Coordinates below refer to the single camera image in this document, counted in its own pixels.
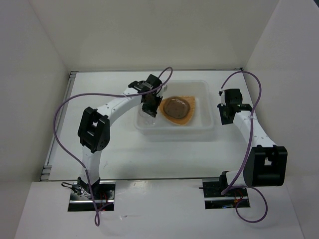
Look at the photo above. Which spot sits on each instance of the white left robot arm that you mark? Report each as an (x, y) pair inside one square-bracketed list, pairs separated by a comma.
[(94, 128)]

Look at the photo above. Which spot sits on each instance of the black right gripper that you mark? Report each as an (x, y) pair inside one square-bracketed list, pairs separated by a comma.
[(224, 120)]

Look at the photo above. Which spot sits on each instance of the orange woven triangular plate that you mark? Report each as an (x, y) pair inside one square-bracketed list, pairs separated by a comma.
[(188, 118)]

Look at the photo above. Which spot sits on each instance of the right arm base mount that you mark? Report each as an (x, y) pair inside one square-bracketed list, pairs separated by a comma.
[(213, 199)]

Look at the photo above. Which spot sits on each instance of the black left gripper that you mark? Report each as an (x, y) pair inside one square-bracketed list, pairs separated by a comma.
[(152, 111)]

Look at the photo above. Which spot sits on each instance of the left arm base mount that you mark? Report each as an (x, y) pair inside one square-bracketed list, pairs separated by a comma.
[(80, 201)]

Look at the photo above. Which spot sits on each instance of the clear plastic cup front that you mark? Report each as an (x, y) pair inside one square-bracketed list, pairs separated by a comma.
[(146, 118)]

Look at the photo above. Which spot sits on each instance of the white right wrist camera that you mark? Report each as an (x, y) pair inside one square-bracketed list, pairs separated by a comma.
[(222, 97)]

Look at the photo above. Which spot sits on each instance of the clear glass dish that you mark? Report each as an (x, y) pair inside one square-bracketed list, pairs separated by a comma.
[(176, 107)]

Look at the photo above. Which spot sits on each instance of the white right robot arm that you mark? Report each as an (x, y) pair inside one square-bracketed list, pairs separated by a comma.
[(264, 162)]

